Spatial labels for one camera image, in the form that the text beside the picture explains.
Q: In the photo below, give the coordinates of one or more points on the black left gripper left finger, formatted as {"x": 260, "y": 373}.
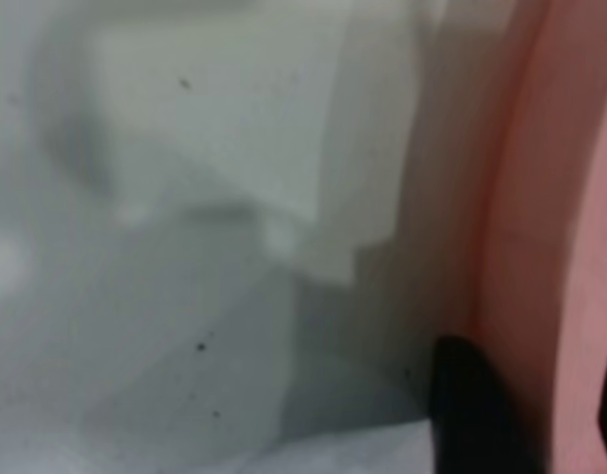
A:
{"x": 476, "y": 419}

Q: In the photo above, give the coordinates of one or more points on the pink round plate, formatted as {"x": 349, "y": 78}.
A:
{"x": 569, "y": 197}

